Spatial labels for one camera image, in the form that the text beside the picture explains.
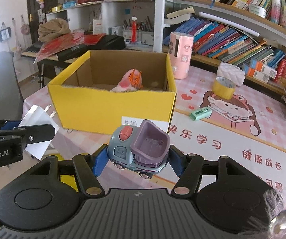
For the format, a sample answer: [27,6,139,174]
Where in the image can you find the pink plush bird orange beak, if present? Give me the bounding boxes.
[112,69,143,92]

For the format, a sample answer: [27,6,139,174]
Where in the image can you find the white bookshelf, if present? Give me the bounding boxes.
[46,0,286,52]

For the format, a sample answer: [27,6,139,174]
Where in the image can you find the grey chair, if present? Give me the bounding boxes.
[0,51,23,120]

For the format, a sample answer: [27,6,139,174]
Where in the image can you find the beige knitted cloth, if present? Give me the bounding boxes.
[37,18,71,43]

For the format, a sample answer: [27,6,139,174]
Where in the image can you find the white orange box upper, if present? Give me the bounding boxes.
[249,58,277,79]

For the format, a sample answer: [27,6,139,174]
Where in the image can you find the yellow cardboard box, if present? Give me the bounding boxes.
[48,50,177,134]

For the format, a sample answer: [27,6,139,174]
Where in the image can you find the red tassel ornament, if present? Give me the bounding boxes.
[131,16,137,44]

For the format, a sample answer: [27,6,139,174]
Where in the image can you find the white power adapter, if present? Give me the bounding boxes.
[18,105,59,160]

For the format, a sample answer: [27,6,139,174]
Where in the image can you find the white orange box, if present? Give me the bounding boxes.
[249,58,277,79]
[242,64,270,83]

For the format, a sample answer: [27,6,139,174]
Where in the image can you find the row of books lower shelf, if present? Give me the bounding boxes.
[173,16,286,83]

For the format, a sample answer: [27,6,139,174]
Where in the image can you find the white orange box lower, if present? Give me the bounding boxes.
[242,64,270,83]

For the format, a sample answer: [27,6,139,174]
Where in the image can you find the black electronic keyboard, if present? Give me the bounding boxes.
[21,34,126,62]

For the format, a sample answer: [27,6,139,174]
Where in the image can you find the red paper sheets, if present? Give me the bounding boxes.
[34,32,106,63]

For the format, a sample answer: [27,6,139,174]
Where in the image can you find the yellow tape roll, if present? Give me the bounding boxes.
[212,77,236,100]

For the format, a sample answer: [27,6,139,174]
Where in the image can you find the green crocodile stapler remover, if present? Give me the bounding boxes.
[189,106,212,121]

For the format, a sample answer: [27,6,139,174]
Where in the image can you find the grey toy truck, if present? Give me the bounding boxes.
[107,119,170,180]

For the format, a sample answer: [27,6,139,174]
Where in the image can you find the white quilted pouch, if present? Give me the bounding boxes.
[217,62,245,86]

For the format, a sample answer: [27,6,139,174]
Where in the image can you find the pink cylindrical humidifier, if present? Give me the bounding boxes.
[168,32,194,79]

